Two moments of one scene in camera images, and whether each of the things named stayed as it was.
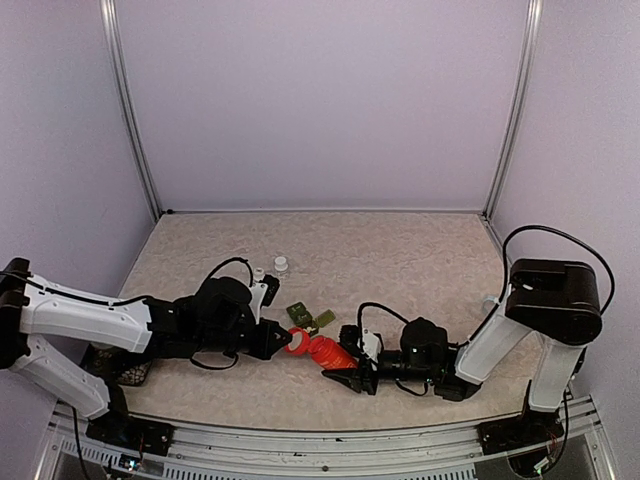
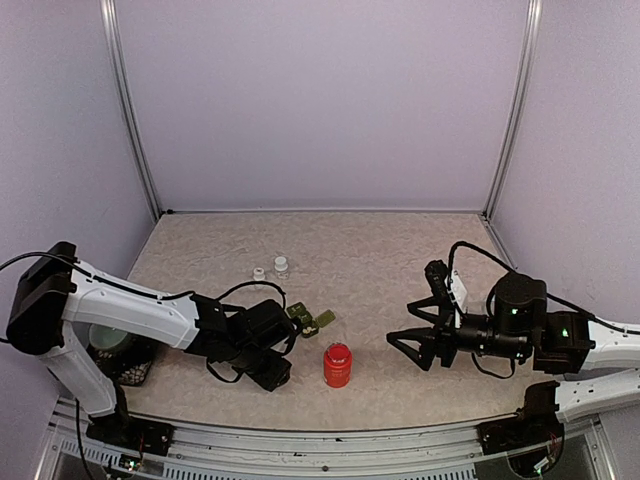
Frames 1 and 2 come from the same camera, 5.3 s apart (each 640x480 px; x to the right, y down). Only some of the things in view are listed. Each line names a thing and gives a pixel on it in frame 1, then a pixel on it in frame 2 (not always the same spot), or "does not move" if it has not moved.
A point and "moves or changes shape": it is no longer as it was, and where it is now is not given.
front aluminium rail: [564, 446] does not move
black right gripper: [353, 378] → [426, 337]
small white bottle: [258, 274] does not move
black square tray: [120, 367] does not move
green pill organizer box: [304, 318] does not move
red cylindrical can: [330, 354] moves or changes shape
